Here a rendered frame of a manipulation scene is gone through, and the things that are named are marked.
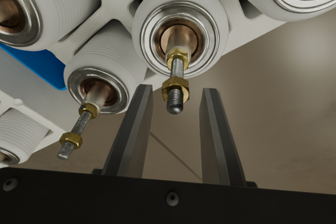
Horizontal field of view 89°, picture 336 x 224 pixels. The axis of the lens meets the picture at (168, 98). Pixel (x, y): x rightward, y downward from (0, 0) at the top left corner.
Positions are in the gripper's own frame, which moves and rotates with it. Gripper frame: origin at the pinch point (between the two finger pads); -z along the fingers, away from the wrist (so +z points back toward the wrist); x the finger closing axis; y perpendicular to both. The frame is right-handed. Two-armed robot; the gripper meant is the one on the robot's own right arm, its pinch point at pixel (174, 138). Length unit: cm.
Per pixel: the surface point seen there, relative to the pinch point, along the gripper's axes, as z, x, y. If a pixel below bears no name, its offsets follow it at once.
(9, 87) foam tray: -19.7, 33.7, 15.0
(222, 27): -11.1, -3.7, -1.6
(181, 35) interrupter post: -10.3, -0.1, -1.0
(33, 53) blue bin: -27.3, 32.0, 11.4
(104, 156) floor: -36, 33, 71
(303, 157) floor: -36, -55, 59
